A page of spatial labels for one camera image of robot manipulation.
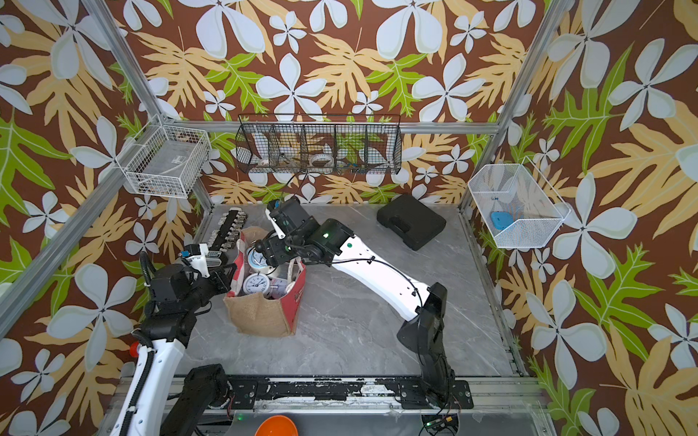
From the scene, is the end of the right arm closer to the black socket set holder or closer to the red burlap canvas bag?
the red burlap canvas bag

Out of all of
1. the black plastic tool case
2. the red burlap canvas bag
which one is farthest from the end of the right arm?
the black plastic tool case

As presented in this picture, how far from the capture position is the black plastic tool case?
108 cm

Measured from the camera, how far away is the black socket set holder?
108 centimetres

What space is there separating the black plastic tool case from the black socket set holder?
0.60 meters

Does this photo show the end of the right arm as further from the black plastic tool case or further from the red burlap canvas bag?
the black plastic tool case
